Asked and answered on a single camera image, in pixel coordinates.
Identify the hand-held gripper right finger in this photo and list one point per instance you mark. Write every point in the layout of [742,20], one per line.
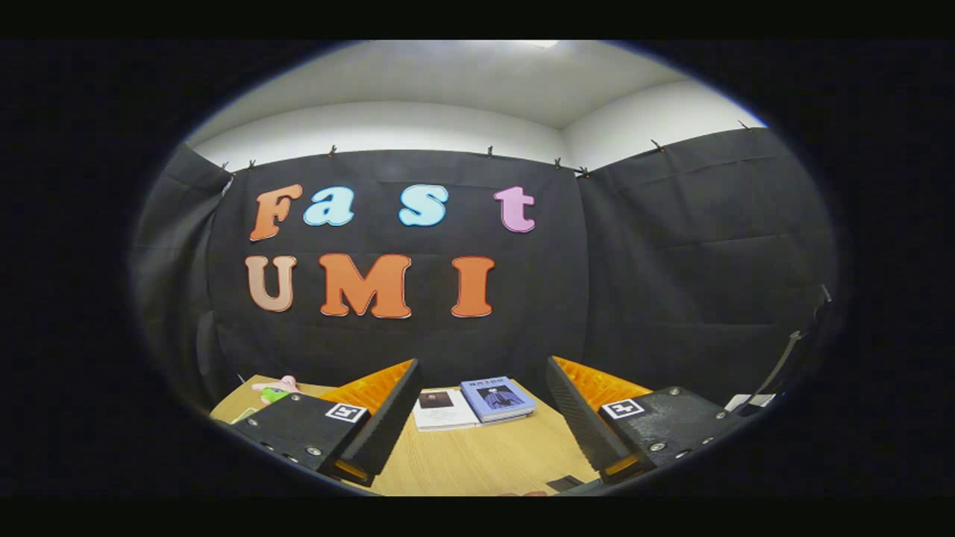
[578,418]

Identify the pink and green plush toy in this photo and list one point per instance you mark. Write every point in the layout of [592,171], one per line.
[274,391]

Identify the black backdrop cloth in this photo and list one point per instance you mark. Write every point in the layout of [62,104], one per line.
[537,298]

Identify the blue book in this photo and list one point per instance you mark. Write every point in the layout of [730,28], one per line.
[496,397]

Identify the black stand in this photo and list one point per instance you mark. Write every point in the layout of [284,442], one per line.
[791,350]

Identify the black tape patch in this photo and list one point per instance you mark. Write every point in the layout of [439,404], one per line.
[565,482]

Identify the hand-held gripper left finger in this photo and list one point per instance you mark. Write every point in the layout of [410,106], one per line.
[392,421]

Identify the white book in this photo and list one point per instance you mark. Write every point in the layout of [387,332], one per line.
[444,410]

